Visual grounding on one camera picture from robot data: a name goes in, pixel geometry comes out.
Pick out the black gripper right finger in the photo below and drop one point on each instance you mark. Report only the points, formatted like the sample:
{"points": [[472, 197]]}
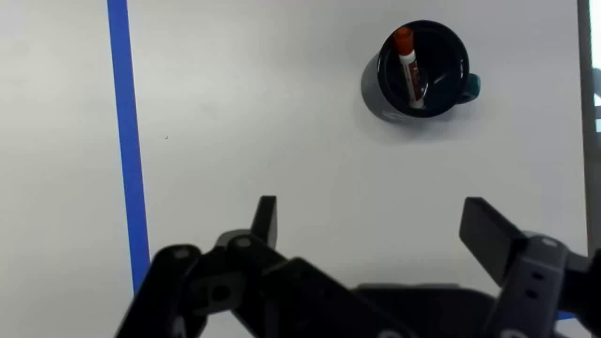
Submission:
{"points": [[532, 274]]}

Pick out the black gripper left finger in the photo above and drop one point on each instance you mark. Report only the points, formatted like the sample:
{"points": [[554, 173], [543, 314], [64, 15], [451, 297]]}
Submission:
{"points": [[274, 293]]}

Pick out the orange capped white marker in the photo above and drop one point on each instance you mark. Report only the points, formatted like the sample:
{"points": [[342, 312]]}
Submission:
{"points": [[408, 62]]}

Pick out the black cup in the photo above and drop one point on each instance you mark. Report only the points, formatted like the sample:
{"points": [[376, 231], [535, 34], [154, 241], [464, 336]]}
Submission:
{"points": [[432, 81]]}

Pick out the blue tape line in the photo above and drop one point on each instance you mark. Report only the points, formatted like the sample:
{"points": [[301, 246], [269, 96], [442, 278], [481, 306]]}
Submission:
{"points": [[128, 143]]}

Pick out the aluminium extrusion base frame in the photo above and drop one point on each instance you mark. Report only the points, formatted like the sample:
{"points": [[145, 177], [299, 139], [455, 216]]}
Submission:
{"points": [[586, 124]]}

